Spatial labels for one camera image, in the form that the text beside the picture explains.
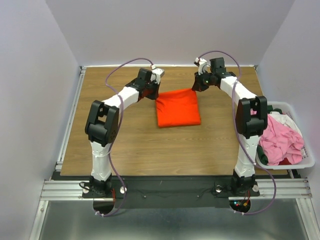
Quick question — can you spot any pink t shirt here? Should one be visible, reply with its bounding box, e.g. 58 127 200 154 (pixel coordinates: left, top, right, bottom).
257 114 305 166

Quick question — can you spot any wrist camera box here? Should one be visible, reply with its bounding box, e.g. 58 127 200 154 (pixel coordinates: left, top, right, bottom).
137 68 165 85
194 57 227 75

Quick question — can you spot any white garment in basket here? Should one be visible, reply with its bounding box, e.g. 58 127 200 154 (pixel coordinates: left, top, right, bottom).
268 111 302 136

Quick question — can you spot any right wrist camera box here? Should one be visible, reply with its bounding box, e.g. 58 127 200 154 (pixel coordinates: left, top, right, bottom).
194 57 227 75

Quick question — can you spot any white perforated laundry basket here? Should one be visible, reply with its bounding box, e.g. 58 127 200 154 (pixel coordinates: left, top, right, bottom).
256 101 315 170

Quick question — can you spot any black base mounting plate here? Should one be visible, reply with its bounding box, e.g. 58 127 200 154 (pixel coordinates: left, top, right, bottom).
79 175 260 215

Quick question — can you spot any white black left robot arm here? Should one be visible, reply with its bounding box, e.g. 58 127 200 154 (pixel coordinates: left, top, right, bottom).
83 73 161 197

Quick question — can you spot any dark green garment in basket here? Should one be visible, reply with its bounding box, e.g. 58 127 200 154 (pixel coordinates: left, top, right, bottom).
267 105 283 114

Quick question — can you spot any orange t shirt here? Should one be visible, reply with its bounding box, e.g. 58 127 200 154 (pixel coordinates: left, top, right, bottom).
155 88 201 128

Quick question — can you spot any aluminium frame rail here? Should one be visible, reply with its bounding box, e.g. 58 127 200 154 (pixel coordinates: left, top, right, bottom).
40 178 313 201

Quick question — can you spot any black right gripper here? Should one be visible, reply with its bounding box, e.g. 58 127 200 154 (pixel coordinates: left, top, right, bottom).
191 69 215 92

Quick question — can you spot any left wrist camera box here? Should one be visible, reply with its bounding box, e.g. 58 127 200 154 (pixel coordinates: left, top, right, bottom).
137 68 165 85

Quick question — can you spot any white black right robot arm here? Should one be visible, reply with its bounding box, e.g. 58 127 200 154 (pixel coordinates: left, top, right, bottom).
192 72 268 195

